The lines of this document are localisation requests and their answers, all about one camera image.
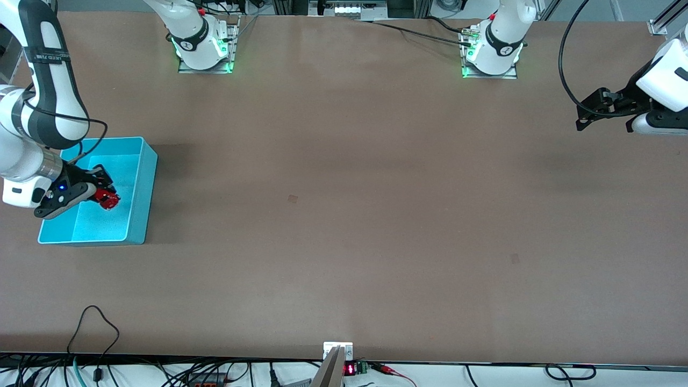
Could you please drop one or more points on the aluminium frame profile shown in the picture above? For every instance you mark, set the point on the aluminium frame profile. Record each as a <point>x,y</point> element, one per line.
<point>664,21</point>

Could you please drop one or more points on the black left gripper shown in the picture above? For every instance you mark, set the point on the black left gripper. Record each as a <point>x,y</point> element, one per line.
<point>626,98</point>

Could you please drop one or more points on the red beetle toy car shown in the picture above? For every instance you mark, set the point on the red beetle toy car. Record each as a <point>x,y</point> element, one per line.
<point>109,200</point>

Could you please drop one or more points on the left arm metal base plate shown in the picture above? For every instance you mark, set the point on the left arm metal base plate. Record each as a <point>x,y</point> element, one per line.
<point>505,75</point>

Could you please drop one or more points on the lit metal rack equipment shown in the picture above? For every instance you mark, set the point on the lit metal rack equipment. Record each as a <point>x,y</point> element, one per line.
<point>349,8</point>

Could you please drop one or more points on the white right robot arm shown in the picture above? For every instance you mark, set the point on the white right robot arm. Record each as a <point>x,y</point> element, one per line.
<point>45,107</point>

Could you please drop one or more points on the red digit display module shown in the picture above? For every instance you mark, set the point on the red digit display module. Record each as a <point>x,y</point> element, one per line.
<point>350,368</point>

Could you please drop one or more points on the blue plastic box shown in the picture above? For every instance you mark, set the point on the blue plastic box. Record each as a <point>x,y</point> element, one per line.
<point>137,204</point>

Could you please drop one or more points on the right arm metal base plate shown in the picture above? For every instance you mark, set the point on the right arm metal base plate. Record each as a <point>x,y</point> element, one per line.
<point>228,54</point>

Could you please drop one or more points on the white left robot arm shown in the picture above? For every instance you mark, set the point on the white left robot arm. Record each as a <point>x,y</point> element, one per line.
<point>669,75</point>

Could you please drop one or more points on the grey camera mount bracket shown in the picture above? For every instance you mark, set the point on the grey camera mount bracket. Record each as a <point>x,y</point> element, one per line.
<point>336,363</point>

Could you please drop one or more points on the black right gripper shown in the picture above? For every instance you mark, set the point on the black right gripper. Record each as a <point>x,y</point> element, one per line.
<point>73,176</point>

